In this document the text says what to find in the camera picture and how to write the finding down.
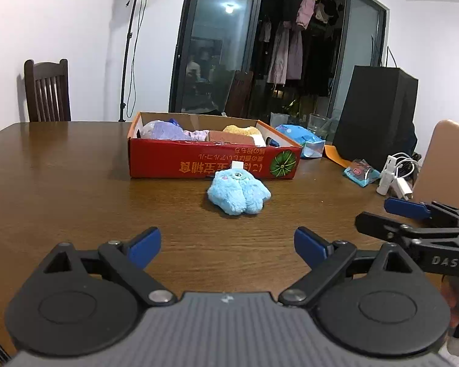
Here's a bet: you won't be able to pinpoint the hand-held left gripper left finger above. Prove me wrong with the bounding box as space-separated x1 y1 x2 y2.
42 227 178 308

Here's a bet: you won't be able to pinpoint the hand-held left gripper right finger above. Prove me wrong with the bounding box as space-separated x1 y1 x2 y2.
278 227 416 308

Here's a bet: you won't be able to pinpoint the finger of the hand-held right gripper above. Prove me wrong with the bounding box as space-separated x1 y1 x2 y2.
384 197 459 231
354 212 426 247

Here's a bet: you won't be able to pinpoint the light blue plush toy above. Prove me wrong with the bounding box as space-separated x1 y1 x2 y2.
207 161 272 217

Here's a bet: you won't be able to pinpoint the red cardboard box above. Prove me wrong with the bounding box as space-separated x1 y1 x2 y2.
127 112 304 180

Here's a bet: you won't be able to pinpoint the pink fluffy cloth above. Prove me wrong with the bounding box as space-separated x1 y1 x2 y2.
183 129 211 142

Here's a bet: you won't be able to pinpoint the yellow plush toy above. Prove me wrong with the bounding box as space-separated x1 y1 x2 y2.
222 124 263 137

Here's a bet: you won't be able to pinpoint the white charger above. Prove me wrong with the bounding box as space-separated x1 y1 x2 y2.
376 155 414 200

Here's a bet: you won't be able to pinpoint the small blue snack packet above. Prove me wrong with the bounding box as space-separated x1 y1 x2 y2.
343 158 381 188

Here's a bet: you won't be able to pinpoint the tan chair back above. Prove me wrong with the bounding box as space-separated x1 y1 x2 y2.
412 119 459 215

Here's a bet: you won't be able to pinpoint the orange flat object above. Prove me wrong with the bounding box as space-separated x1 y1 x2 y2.
323 144 352 169

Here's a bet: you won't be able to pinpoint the black speaker box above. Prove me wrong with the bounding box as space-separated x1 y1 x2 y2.
332 65 419 172

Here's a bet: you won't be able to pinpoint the light blue wipes packet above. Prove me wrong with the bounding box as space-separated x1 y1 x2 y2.
274 123 327 159

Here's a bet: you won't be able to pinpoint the clear plastic cup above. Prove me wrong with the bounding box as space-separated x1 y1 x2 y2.
307 113 331 140

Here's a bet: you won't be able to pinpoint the wooden chair by door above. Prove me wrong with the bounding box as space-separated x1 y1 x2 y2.
225 69 255 117

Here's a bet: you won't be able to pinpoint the dark wooden chair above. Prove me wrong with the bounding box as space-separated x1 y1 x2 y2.
24 58 72 123

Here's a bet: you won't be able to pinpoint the hanging clothes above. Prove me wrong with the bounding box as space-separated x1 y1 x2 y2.
257 0 347 98

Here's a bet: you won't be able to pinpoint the black light stand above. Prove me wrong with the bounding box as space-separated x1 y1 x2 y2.
118 0 171 122

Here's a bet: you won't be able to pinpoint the sliding glass door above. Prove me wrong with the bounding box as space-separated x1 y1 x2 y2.
169 0 390 121

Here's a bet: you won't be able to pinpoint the white charger cable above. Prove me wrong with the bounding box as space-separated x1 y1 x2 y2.
390 152 422 180

